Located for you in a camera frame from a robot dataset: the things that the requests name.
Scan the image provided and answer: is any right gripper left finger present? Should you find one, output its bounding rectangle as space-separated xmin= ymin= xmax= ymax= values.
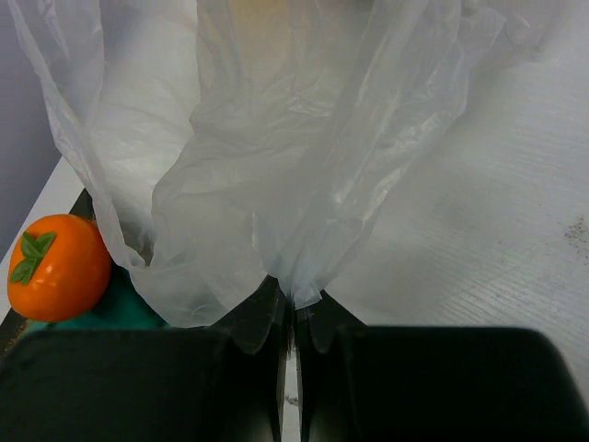
xmin=1 ymin=277 xmax=288 ymax=441

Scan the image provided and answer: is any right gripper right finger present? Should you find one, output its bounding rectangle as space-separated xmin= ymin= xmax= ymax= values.
xmin=294 ymin=295 xmax=588 ymax=441

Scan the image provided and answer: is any orange fake persimmon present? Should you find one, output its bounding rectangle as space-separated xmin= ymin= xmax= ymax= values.
xmin=6 ymin=214 xmax=111 ymax=322

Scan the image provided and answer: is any translucent white plastic bag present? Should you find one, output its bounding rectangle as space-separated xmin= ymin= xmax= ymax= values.
xmin=9 ymin=1 xmax=557 ymax=328

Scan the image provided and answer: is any square teal ceramic plate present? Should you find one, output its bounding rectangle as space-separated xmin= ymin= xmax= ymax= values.
xmin=1 ymin=192 xmax=166 ymax=353

